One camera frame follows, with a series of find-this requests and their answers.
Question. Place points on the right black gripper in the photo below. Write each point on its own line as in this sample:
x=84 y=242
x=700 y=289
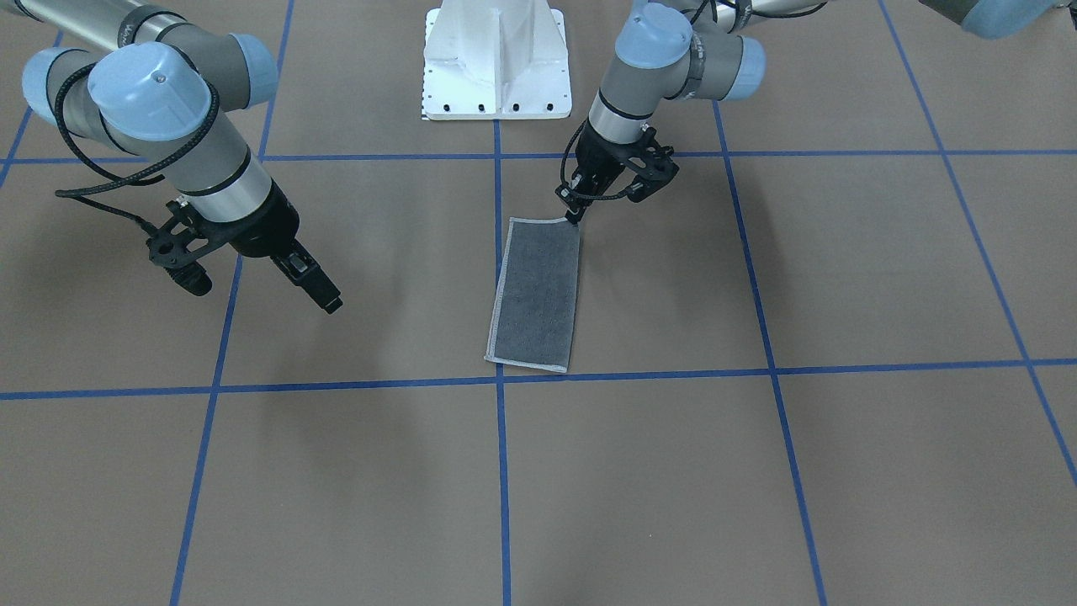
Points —
x=266 y=225

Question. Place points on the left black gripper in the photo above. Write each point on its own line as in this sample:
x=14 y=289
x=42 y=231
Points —
x=600 y=159

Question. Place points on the pink and grey towel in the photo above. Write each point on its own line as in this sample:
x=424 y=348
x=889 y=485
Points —
x=534 y=314

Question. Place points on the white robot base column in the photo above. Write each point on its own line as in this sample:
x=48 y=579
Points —
x=495 y=60

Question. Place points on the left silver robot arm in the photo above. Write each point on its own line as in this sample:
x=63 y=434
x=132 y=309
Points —
x=666 y=51

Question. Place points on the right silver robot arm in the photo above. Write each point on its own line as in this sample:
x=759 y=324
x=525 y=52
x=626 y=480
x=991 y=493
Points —
x=147 y=109

